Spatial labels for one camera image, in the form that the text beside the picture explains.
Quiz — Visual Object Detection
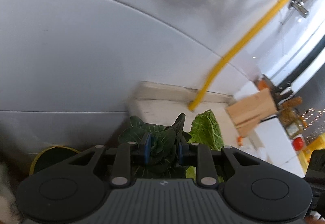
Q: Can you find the dark green leaf bunch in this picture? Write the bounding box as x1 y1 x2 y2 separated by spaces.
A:
118 113 191 179

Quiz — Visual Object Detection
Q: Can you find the black trash bin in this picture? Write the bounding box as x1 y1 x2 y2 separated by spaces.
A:
29 146 79 176

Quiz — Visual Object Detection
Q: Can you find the orange peel piece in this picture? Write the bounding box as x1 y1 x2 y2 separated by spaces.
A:
237 136 244 146

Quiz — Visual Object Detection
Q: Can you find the wooden knife block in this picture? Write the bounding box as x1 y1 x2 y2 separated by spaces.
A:
226 88 278 137

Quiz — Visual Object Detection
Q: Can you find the red tomato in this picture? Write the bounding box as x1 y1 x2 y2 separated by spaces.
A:
291 136 306 152

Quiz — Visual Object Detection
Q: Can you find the pickle jar orange lid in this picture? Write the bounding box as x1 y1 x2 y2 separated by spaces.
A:
285 122 303 139

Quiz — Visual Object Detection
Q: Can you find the yellow detergent bottle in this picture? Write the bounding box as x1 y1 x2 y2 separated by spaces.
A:
300 133 324 163

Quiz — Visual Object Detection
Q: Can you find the yellow gas pipe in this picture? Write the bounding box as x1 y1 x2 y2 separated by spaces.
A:
188 0 289 111

